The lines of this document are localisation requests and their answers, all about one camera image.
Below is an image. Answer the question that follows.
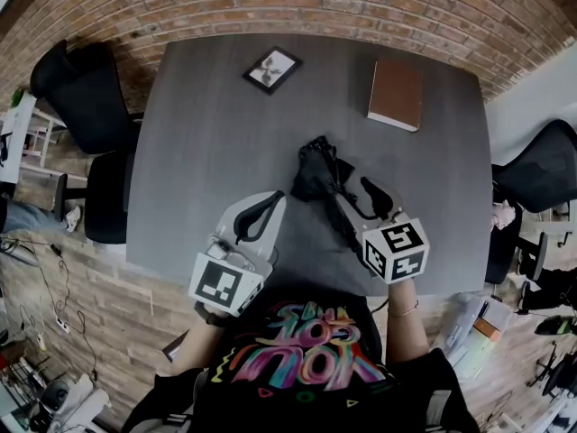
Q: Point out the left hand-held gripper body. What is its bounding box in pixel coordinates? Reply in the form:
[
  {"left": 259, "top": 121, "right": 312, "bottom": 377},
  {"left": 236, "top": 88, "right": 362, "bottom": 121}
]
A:
[{"left": 188, "top": 189, "right": 288, "bottom": 318}]

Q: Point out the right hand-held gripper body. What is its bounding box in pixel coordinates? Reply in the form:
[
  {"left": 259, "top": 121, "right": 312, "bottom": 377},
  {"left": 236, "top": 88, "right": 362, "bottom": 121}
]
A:
[{"left": 341, "top": 188, "right": 430, "bottom": 285}]

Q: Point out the black umbrella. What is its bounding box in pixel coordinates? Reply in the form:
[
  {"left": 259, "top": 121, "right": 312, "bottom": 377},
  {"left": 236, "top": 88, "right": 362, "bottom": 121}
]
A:
[{"left": 289, "top": 134, "right": 385, "bottom": 257}]

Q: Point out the person's right forearm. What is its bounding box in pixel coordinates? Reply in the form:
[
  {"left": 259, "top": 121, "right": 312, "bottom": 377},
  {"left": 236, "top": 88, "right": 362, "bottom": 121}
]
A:
[{"left": 385, "top": 279, "right": 430, "bottom": 365}]

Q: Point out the person's left forearm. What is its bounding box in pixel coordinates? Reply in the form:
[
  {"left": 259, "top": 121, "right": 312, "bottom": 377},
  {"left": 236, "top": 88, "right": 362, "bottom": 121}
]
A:
[{"left": 170, "top": 302, "right": 236, "bottom": 376}]

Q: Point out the black wrist watch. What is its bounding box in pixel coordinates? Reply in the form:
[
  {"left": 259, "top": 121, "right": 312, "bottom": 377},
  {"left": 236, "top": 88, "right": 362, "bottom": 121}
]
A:
[{"left": 193, "top": 301, "right": 232, "bottom": 329}]

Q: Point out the grey table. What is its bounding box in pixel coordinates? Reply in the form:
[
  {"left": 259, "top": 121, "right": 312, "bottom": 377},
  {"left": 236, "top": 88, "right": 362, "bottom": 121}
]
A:
[{"left": 124, "top": 33, "right": 495, "bottom": 298}]

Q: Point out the clear plastic storage bin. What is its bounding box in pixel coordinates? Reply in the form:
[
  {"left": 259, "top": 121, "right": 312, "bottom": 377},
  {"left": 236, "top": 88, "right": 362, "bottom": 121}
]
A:
[{"left": 443, "top": 292, "right": 516, "bottom": 370}]

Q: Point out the brown book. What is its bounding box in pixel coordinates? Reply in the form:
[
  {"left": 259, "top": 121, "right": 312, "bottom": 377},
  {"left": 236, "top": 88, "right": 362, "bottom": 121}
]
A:
[{"left": 365, "top": 57, "right": 426, "bottom": 134}]

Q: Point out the orange box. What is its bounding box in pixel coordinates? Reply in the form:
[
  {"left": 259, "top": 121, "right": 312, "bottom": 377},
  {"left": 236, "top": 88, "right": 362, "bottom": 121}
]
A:
[{"left": 472, "top": 318, "right": 502, "bottom": 343}]

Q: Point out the black printed t-shirt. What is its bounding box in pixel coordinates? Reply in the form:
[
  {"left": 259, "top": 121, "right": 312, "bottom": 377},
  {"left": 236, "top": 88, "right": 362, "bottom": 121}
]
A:
[{"left": 120, "top": 281, "right": 480, "bottom": 433}]

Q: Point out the black mesh office chair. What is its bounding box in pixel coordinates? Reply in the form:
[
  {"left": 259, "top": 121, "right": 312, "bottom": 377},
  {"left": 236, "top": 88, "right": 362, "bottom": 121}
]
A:
[{"left": 483, "top": 118, "right": 577, "bottom": 286}]

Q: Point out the black chair base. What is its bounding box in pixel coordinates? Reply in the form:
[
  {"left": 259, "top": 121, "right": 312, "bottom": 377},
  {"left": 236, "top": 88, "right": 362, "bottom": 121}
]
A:
[{"left": 526, "top": 340, "right": 577, "bottom": 401}]

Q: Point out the white shelf unit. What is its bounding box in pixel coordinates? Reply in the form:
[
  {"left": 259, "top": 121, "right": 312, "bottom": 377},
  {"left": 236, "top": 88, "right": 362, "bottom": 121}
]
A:
[{"left": 0, "top": 91, "right": 68, "bottom": 185}]

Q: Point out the thin wrist bracelet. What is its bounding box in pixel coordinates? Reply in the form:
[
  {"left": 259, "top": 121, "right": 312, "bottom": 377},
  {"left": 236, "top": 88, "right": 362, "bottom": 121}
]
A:
[{"left": 387, "top": 299, "right": 420, "bottom": 319}]

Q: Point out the black picture frame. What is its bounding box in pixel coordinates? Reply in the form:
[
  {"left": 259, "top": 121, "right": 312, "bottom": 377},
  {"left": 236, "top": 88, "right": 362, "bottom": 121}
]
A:
[{"left": 241, "top": 45, "right": 305, "bottom": 97}]

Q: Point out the black floor cable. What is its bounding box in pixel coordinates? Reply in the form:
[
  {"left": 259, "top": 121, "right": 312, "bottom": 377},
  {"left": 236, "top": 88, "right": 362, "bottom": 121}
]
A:
[{"left": 0, "top": 235, "right": 99, "bottom": 381}]

